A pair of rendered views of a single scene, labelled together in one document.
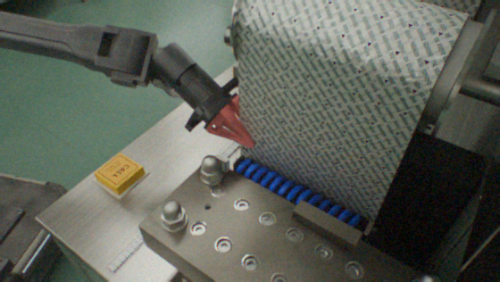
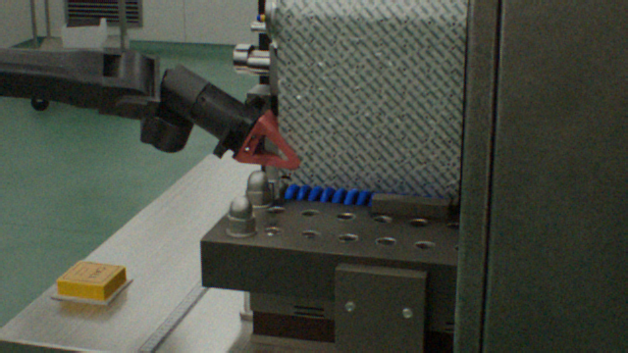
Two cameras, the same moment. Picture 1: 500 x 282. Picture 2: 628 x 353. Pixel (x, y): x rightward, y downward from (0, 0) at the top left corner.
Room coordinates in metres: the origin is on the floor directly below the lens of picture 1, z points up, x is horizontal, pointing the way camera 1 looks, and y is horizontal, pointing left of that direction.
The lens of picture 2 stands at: (-0.80, 0.42, 1.47)
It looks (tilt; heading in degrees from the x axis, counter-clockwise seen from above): 19 degrees down; 340
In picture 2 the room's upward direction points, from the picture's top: straight up
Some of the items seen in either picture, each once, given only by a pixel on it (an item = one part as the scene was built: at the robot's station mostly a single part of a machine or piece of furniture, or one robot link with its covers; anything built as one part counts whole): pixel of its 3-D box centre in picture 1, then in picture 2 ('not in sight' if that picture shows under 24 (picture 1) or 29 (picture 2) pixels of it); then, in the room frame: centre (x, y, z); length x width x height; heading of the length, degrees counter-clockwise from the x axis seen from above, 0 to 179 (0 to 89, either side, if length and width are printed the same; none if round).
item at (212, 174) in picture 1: (210, 167); (258, 187); (0.37, 0.06, 1.05); 0.04 x 0.04 x 0.04
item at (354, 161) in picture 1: (307, 151); (368, 139); (0.36, -0.08, 1.10); 0.23 x 0.01 x 0.18; 55
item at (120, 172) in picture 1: (120, 173); (91, 280); (0.47, 0.26, 0.91); 0.07 x 0.07 x 0.02; 55
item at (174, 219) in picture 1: (172, 212); (241, 214); (0.29, 0.10, 1.05); 0.04 x 0.04 x 0.04
